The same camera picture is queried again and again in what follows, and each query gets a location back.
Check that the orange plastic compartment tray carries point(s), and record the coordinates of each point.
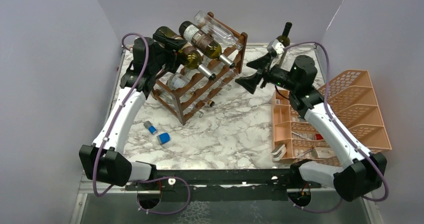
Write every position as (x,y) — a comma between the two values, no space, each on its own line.
(288,128)

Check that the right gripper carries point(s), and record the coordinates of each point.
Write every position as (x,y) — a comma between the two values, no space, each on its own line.
(249,82)

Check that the brown wooden wine rack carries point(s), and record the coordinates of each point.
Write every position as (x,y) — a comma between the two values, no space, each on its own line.
(188,101)

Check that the green wine bottle silver cap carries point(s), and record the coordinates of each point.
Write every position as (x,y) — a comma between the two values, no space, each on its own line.
(193,58)

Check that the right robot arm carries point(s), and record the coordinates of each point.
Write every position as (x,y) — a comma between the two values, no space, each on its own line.
(361,170)

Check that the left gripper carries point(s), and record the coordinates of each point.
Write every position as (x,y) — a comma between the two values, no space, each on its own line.
(171,46)

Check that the clear bottle lower rack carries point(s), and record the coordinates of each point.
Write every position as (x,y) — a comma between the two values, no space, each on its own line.
(177,81)

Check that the orange plastic file organizer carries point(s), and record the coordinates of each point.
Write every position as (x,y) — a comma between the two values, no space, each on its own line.
(354,103)

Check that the green wine bottle black cap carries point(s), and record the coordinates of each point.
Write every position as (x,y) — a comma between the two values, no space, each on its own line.
(285,40)

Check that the blue grey sharpener block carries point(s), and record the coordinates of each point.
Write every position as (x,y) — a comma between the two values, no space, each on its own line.
(163,138)

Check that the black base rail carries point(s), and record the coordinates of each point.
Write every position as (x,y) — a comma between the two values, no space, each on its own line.
(222,185)

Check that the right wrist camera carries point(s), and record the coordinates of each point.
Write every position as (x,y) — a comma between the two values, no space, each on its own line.
(275,48)

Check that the cork bottle end lower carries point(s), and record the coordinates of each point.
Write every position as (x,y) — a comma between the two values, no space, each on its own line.
(210,103)

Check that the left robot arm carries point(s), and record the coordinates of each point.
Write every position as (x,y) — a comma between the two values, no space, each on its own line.
(103,159)

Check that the green wine bottle white label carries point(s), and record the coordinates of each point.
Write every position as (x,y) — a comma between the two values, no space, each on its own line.
(208,46)

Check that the small blue grey cap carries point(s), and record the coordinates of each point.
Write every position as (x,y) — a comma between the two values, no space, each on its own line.
(148,125)

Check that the white box in tray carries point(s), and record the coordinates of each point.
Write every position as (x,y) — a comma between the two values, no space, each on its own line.
(322,152)

